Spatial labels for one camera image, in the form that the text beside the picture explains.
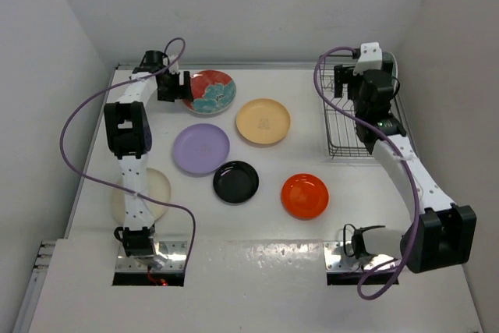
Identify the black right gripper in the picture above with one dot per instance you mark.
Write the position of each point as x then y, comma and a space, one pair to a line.
344, 75

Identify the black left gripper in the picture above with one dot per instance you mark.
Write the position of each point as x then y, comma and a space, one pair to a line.
177, 93

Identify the red teal floral plate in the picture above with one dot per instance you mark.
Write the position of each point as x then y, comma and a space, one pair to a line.
389, 67
213, 92

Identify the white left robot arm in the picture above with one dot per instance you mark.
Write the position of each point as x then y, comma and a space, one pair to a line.
130, 139

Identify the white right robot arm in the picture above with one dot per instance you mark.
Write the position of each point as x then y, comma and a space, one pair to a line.
441, 232

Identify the purple plate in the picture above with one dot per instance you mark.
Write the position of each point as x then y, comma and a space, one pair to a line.
201, 148

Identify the yellow plate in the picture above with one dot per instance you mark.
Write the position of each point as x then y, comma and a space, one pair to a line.
263, 121

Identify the cream bear plate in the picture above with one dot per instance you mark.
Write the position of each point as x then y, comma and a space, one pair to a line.
159, 188

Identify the black plate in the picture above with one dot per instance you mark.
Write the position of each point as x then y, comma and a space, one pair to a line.
235, 182

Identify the orange plate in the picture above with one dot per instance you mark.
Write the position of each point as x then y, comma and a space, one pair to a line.
304, 196

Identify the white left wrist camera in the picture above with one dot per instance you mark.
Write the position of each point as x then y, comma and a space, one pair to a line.
171, 61

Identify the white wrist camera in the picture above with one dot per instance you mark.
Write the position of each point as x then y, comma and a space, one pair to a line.
371, 57
171, 61

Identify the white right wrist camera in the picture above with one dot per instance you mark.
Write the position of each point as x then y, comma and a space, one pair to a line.
371, 57

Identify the wire dish rack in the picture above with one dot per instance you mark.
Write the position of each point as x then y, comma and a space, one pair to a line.
346, 138

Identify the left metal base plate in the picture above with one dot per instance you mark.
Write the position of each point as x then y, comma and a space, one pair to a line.
169, 256

